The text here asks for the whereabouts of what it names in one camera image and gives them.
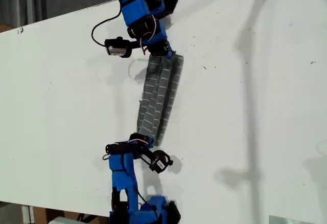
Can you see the grey striped square towel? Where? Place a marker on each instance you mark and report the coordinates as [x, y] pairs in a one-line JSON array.
[[158, 93]]

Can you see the white container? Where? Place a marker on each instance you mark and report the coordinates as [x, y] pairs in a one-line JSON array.
[[61, 221]]

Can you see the white table leg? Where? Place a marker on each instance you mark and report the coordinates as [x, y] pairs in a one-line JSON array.
[[27, 215]]

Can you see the black camera stalk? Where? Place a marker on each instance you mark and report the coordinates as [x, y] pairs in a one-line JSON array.
[[136, 44], [146, 155]]

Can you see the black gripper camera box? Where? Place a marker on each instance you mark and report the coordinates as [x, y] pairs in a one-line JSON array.
[[159, 162], [117, 47]]

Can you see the grey metal post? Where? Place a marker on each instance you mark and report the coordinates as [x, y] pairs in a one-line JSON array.
[[29, 1]]

